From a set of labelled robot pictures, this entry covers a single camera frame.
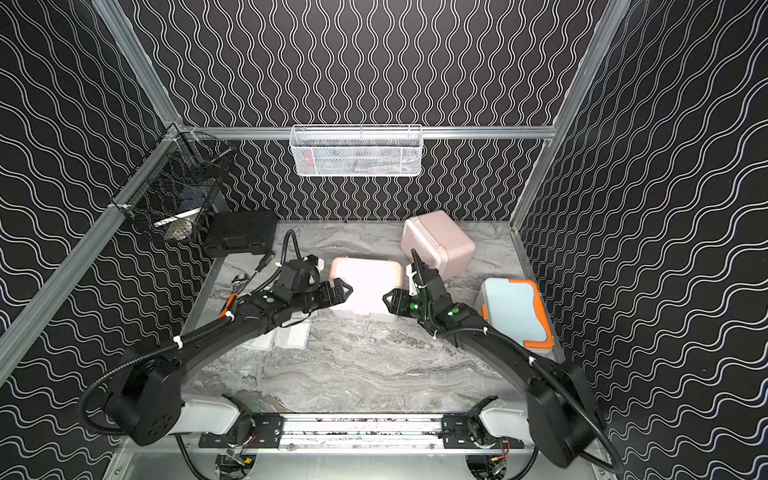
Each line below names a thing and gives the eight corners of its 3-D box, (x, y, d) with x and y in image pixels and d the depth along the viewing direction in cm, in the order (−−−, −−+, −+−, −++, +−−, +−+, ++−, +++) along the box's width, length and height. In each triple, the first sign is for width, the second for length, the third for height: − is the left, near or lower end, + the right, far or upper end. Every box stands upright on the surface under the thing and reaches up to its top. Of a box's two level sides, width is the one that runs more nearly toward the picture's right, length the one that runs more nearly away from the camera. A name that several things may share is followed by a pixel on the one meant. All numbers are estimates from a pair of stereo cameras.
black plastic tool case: (203, 257, 111) (196, 248, 107) (224, 215, 125) (218, 205, 121) (268, 258, 111) (264, 248, 107) (282, 215, 125) (278, 205, 121)
